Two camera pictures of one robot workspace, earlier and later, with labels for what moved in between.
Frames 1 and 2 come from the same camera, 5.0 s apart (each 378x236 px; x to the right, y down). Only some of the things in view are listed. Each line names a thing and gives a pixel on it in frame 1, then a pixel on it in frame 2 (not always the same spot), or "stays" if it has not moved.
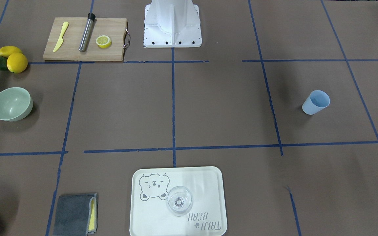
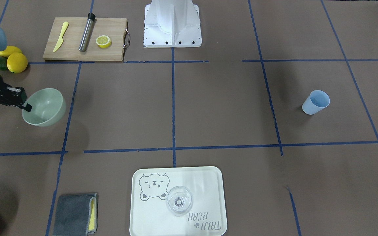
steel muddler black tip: x=88 y=32 stays
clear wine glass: x=179 y=201 stays
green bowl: x=12 y=104 to x=49 y=107
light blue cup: x=317 y=100 stays
